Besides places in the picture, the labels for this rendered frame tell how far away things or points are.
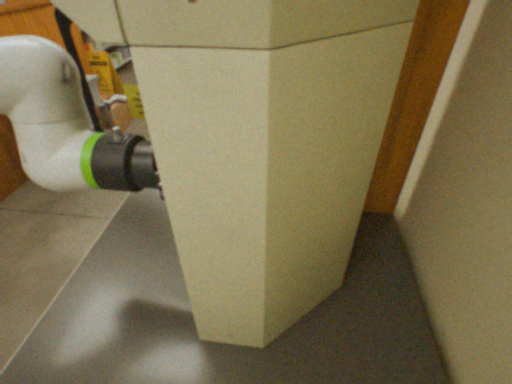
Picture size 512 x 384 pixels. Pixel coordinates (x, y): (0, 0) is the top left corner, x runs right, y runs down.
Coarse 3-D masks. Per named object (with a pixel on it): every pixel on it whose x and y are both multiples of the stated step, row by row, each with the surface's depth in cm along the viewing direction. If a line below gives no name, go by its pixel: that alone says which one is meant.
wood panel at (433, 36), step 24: (432, 0) 50; (456, 0) 50; (432, 24) 52; (456, 24) 52; (408, 48) 55; (432, 48) 54; (408, 72) 57; (432, 72) 57; (408, 96) 60; (432, 96) 59; (408, 120) 63; (384, 144) 67; (408, 144) 66; (384, 168) 70; (408, 168) 69; (384, 192) 74
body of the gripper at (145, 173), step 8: (144, 144) 47; (136, 152) 46; (144, 152) 46; (152, 152) 46; (136, 160) 46; (144, 160) 45; (152, 160) 45; (136, 168) 46; (144, 168) 45; (152, 168) 45; (136, 176) 46; (144, 176) 46; (152, 176) 46; (144, 184) 47; (152, 184) 47
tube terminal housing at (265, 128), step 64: (128, 0) 22; (192, 0) 21; (256, 0) 21; (320, 0) 23; (384, 0) 28; (192, 64) 24; (256, 64) 24; (320, 64) 27; (384, 64) 33; (192, 128) 28; (256, 128) 27; (320, 128) 31; (384, 128) 40; (192, 192) 32; (256, 192) 31; (320, 192) 38; (192, 256) 39; (256, 256) 37; (320, 256) 48; (256, 320) 47
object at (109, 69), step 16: (80, 32) 57; (80, 48) 59; (96, 48) 58; (112, 48) 58; (128, 48) 57; (96, 64) 60; (112, 64) 60; (128, 64) 59; (96, 80) 63; (112, 80) 62; (128, 80) 61; (96, 96) 65; (112, 96) 64; (128, 96) 63; (112, 112) 67; (128, 112) 65; (144, 112) 64; (112, 128) 69; (128, 128) 68; (144, 128) 67
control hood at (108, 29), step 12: (60, 0) 22; (72, 0) 22; (84, 0) 22; (96, 0) 22; (108, 0) 22; (72, 12) 23; (84, 12) 23; (96, 12) 23; (108, 12) 23; (120, 12) 23; (84, 24) 23; (96, 24) 23; (108, 24) 23; (120, 24) 23; (96, 36) 24; (108, 36) 24; (120, 36) 23
